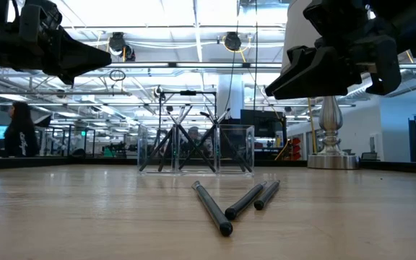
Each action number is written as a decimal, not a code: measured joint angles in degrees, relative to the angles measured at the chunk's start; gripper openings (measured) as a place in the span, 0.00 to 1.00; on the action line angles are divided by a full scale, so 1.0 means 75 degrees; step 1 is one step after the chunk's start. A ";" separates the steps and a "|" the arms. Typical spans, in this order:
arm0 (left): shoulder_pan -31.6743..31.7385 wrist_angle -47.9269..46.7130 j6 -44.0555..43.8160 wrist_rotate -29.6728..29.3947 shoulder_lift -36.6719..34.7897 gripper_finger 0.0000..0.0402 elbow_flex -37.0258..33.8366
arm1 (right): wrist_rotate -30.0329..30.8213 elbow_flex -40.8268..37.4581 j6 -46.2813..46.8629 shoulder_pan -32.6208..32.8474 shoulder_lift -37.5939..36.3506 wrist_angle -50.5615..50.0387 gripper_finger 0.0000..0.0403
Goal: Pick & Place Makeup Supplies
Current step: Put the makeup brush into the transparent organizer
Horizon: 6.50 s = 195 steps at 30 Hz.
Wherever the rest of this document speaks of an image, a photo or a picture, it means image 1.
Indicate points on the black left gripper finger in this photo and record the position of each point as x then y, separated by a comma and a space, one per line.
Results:
81, 57

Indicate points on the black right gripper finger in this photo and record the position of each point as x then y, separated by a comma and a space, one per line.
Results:
312, 79
300, 52

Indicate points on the black pen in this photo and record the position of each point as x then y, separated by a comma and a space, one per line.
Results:
247, 198
211, 207

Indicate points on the silver table lamp white shade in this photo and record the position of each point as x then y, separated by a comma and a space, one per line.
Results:
330, 119

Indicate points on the ceiling strip light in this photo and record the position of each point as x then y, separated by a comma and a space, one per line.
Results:
139, 65

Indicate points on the large black display screen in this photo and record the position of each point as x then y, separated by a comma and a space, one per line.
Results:
262, 124

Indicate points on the stack of red bins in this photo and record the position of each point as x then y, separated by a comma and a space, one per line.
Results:
296, 148

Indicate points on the person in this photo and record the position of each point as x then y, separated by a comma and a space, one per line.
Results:
20, 137
193, 133

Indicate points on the small black box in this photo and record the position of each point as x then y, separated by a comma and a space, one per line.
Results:
368, 156

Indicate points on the clear acrylic organizer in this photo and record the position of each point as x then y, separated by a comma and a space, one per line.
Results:
146, 139

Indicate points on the distant black camera gantry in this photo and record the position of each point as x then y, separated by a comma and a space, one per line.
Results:
188, 92

